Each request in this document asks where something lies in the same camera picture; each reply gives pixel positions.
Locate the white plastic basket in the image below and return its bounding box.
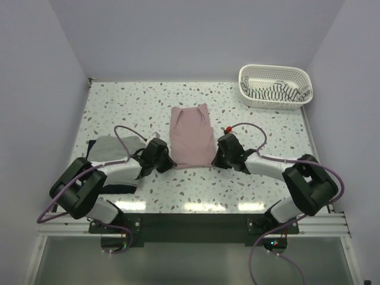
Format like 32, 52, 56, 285
238, 64, 314, 110

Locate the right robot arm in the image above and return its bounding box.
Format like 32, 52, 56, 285
212, 134, 338, 233

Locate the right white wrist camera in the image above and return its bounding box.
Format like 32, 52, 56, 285
224, 126, 236, 136

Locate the pink tank top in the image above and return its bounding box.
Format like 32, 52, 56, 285
169, 103, 216, 169

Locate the striped tank top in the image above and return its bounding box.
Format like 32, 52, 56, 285
240, 77, 312, 102

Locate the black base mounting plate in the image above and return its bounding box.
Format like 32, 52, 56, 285
88, 211, 299, 254

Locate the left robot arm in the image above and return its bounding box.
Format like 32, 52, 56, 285
49, 138, 176, 233

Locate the navy folded tank top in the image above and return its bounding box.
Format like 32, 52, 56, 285
86, 140, 137, 194

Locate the grey folded tank top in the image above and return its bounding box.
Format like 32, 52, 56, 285
87, 136, 145, 162

